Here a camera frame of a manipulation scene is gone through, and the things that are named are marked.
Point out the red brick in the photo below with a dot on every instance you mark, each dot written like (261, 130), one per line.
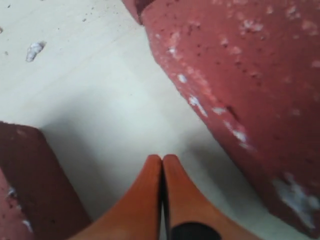
(250, 69)
(37, 200)

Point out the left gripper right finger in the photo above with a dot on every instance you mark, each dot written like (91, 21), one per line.
(188, 213)

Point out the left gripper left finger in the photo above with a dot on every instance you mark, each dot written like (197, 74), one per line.
(137, 215)

